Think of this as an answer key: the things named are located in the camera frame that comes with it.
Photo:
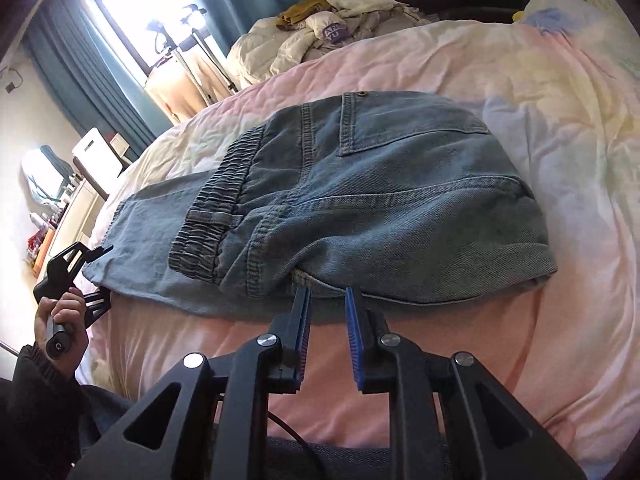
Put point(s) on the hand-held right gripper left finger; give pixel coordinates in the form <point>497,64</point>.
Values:
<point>303,345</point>

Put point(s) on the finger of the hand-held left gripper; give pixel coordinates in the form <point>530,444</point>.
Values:
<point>97,307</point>
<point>80,257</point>

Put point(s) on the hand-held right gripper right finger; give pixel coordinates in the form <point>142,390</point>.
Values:
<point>352,340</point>

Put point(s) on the blue denim jeans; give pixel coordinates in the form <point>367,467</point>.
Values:
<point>375,200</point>

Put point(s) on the person's left forearm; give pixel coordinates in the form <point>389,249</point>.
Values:
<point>40,410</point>

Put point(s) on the person's left hand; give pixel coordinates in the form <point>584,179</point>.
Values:
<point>67,310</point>

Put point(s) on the white dresser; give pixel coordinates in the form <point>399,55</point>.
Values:
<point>70,220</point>

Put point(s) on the oval mirror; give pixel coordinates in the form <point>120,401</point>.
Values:
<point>45,172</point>

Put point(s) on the white appliance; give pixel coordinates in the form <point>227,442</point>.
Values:
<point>95,152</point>

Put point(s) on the beige hanging cloth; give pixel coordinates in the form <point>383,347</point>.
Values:
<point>180,90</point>

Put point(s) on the black tripod stand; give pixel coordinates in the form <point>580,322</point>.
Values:
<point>200,45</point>

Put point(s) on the pastel tie-dye duvet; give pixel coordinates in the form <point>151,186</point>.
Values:
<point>550,185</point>

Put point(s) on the window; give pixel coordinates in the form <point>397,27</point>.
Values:
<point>145,5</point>

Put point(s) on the cream down jacket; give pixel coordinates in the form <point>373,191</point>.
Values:
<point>270,55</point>

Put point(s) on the white garment with purple print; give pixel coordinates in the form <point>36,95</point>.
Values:
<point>327,27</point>

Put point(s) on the grey garment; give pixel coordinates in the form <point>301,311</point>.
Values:
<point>395,22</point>

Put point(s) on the mustard yellow garment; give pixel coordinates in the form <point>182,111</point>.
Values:
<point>300,14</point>

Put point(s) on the black armchair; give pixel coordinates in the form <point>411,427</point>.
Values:
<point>480,0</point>

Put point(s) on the small yellow cushion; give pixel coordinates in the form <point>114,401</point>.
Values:
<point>521,16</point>

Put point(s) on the pastel tie-dye pillow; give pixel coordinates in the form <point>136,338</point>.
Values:
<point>560,12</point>

